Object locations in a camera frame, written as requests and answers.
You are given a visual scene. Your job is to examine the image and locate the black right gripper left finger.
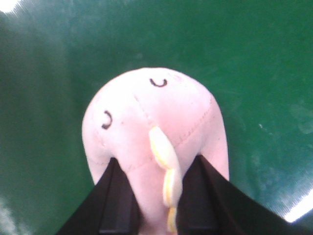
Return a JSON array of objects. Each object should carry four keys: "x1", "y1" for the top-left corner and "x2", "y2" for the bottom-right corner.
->
[{"x1": 56, "y1": 158, "x2": 140, "y2": 235}]

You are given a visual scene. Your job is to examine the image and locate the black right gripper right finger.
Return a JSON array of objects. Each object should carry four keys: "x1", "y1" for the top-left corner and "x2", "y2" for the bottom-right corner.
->
[{"x1": 176, "y1": 155, "x2": 293, "y2": 235}]

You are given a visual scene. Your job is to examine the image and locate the pink round plush toy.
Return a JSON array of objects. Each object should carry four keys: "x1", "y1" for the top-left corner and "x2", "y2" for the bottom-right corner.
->
[{"x1": 82, "y1": 68, "x2": 229, "y2": 235}]

